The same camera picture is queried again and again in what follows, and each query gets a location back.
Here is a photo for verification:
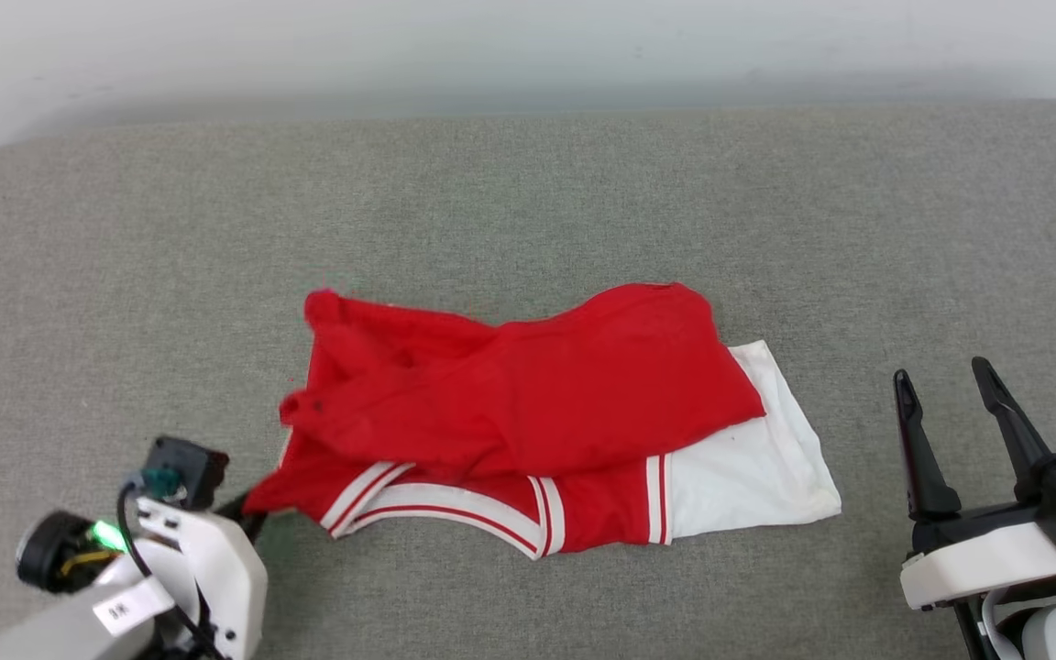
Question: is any left camera cable teal plug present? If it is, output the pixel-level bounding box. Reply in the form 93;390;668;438
115;466;228;660

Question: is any grey fabric sofa seat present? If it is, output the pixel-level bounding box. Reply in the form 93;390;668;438
0;99;1056;660

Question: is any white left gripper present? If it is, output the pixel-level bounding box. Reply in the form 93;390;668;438
136;493;270;660

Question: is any red and white basketball jersey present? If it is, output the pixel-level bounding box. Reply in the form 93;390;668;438
242;282;842;560

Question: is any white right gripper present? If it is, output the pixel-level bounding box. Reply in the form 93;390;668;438
893;357;1056;611

